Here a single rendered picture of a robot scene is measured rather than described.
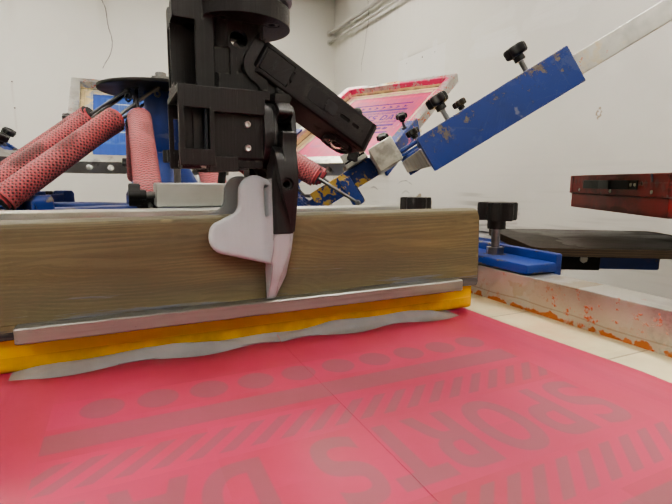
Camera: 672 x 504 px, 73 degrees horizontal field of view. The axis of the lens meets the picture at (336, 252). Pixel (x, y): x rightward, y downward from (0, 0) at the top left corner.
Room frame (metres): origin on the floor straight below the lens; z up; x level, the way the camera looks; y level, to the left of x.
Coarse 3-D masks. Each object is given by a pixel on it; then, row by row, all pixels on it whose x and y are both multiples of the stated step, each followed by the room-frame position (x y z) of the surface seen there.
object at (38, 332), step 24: (360, 288) 0.38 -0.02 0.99; (384, 288) 0.38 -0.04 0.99; (408, 288) 0.39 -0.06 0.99; (432, 288) 0.40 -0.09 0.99; (456, 288) 0.41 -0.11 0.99; (144, 312) 0.30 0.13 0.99; (168, 312) 0.30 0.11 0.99; (192, 312) 0.31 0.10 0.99; (216, 312) 0.32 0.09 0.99; (240, 312) 0.32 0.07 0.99; (264, 312) 0.33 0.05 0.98; (24, 336) 0.27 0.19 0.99; (48, 336) 0.27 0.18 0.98; (72, 336) 0.28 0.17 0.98
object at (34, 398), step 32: (224, 352) 0.32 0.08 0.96; (256, 352) 0.32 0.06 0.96; (288, 352) 0.32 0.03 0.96; (0, 384) 0.27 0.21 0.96; (32, 384) 0.27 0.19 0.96; (64, 384) 0.27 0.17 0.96; (96, 384) 0.27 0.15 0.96; (128, 384) 0.27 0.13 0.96; (160, 384) 0.27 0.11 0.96; (0, 416) 0.23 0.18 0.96; (32, 416) 0.23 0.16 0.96; (0, 448) 0.20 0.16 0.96; (32, 448) 0.20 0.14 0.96; (0, 480) 0.18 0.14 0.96
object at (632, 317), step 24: (480, 264) 0.51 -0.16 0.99; (480, 288) 0.50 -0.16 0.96; (504, 288) 0.47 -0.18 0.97; (528, 288) 0.44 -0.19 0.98; (552, 288) 0.42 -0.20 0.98; (576, 288) 0.40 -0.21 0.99; (600, 288) 0.39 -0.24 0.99; (552, 312) 0.42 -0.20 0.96; (576, 312) 0.39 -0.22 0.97; (600, 312) 0.37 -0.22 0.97; (624, 312) 0.36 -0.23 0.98; (648, 312) 0.34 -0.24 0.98; (624, 336) 0.35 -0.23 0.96; (648, 336) 0.34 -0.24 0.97
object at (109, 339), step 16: (464, 288) 0.44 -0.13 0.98; (352, 304) 0.39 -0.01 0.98; (368, 304) 0.39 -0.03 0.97; (384, 304) 0.40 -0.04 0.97; (400, 304) 0.41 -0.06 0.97; (224, 320) 0.34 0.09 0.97; (240, 320) 0.35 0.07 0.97; (256, 320) 0.35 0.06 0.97; (272, 320) 0.36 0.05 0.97; (288, 320) 0.36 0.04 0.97; (96, 336) 0.30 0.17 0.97; (112, 336) 0.31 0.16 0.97; (128, 336) 0.31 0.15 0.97; (144, 336) 0.32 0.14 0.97; (160, 336) 0.32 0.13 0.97; (0, 352) 0.28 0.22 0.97; (16, 352) 0.28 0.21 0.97; (32, 352) 0.29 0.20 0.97; (48, 352) 0.29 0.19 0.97
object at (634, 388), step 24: (456, 312) 0.43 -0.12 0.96; (312, 336) 0.36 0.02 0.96; (336, 336) 0.36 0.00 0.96; (360, 336) 0.36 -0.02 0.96; (384, 336) 0.36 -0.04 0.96; (408, 336) 0.36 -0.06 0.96; (432, 336) 0.36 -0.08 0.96; (480, 336) 0.36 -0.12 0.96; (504, 336) 0.36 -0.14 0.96; (528, 336) 0.37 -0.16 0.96; (312, 360) 0.31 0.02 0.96; (528, 360) 0.31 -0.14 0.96; (552, 360) 0.31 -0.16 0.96; (576, 360) 0.31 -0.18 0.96; (600, 360) 0.31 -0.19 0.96; (600, 384) 0.27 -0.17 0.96; (624, 384) 0.27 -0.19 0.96; (648, 384) 0.28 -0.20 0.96; (648, 408) 0.24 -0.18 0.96
